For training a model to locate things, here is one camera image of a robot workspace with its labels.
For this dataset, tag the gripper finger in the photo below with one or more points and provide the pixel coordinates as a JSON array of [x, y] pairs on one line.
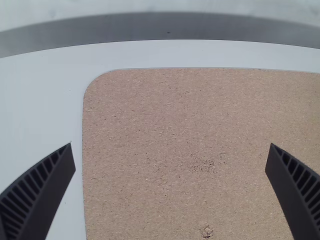
[[297, 190], [35, 192]]

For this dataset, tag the cork mat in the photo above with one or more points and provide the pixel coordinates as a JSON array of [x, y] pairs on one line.
[[175, 150]]

